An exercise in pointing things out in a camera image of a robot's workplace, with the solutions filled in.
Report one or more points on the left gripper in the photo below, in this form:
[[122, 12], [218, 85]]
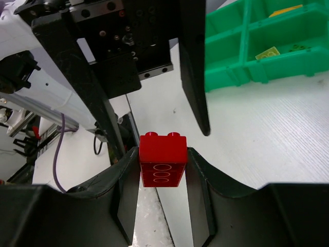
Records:
[[130, 42]]

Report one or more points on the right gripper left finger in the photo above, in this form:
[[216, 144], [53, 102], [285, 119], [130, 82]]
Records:
[[99, 212]]

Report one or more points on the green compartment tray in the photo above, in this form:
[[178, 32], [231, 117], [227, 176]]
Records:
[[238, 32]]

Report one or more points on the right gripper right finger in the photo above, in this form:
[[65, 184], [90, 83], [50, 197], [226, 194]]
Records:
[[225, 212]]

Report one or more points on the yellow rectangular lego brick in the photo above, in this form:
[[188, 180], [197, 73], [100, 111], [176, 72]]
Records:
[[285, 10]]

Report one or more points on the green lego brick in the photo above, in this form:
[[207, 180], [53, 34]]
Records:
[[297, 47]]

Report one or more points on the red lego brick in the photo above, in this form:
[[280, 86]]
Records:
[[162, 159]]

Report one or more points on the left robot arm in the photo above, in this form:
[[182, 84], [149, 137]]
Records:
[[29, 77]]

